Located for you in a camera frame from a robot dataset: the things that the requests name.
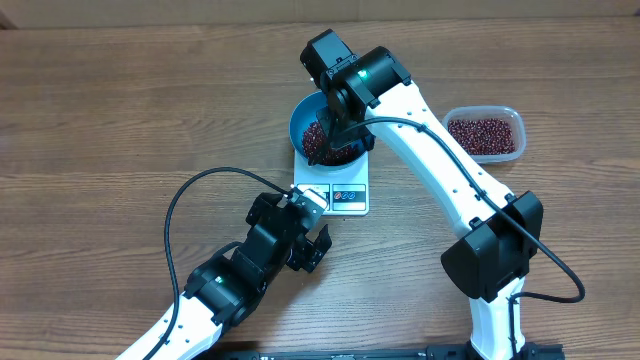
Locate blue bowl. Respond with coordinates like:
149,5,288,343
289,91,365,170

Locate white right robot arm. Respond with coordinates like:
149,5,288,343
300,29,543,359

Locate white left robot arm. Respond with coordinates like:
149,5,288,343
118,187,331,360

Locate red beans in bowl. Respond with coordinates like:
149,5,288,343
302,121,361,166

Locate white kitchen scale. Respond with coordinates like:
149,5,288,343
294,152,370,216

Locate clear plastic bean container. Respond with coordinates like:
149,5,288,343
441,105,527,164

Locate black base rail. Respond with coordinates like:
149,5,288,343
199,341,566,360

